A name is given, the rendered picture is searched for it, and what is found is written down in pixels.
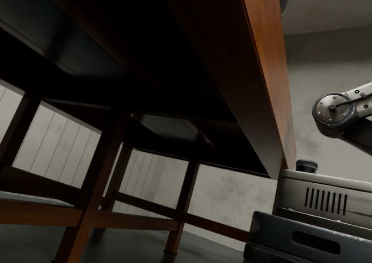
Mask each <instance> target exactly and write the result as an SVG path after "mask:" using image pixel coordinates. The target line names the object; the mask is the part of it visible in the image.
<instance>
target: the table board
mask: <svg viewBox="0 0 372 263"><path fill-rule="evenodd" d="M144 140H145V141H151V142H156V143H162V144H165V145H171V146H172V144H170V143H169V142H167V141H166V140H164V139H162V138H156V137H151V136H145V137H144ZM140 152H145V153H150V154H155V155H159V156H163V157H169V158H174V159H178V160H182V161H187V162H189V159H185V158H179V157H175V156H169V155H166V154H160V153H155V152H150V151H145V150H142V149H141V150H140ZM227 156H230V157H236V158H242V159H248V160H251V161H257V162H261V161H260V159H259V157H258V156H257V155H253V154H247V153H241V152H235V151H229V150H228V155H227ZM200 164H202V165H206V166H211V167H216V168H221V169H225V170H229V171H234V172H239V173H244V174H249V175H253V176H258V177H262V178H268V179H271V177H270V176H265V175H262V174H257V173H251V172H247V171H241V170H238V169H233V168H228V167H222V166H217V165H214V164H208V163H204V162H200ZM273 180H275V179H273ZM276 181H277V180H276Z"/></svg>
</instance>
